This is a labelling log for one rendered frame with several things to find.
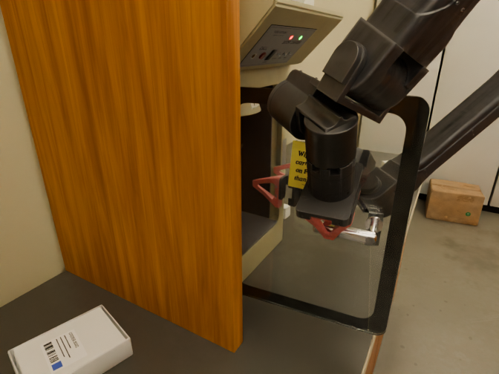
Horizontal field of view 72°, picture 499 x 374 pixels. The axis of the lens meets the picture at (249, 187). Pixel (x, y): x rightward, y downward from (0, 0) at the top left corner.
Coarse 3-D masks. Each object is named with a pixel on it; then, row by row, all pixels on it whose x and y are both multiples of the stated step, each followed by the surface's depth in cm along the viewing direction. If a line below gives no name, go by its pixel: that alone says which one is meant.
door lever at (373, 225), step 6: (324, 222) 51; (366, 222) 52; (372, 222) 51; (378, 222) 51; (330, 228) 49; (348, 228) 49; (354, 228) 49; (366, 228) 52; (372, 228) 49; (378, 228) 51; (342, 234) 49; (348, 234) 49; (354, 234) 48; (360, 234) 48; (366, 234) 48; (372, 234) 47; (354, 240) 49; (360, 240) 48; (366, 240) 48; (372, 240) 47
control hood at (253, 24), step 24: (240, 0) 48; (264, 0) 46; (288, 0) 49; (240, 24) 49; (264, 24) 48; (288, 24) 54; (312, 24) 61; (336, 24) 71; (240, 48) 50; (312, 48) 74
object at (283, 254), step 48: (288, 144) 53; (384, 144) 47; (288, 192) 56; (384, 192) 49; (288, 240) 59; (336, 240) 55; (384, 240) 52; (288, 288) 63; (336, 288) 58; (384, 288) 55
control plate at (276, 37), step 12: (276, 24) 51; (264, 36) 52; (276, 36) 55; (288, 36) 58; (252, 48) 52; (264, 48) 56; (276, 48) 59; (288, 48) 63; (252, 60) 57; (264, 60) 60; (276, 60) 65
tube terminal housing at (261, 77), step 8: (240, 72) 62; (248, 72) 64; (256, 72) 67; (264, 72) 70; (272, 72) 72; (280, 72) 76; (288, 72) 79; (240, 80) 62; (248, 80) 65; (256, 80) 67; (264, 80) 70; (272, 80) 73; (280, 80) 77
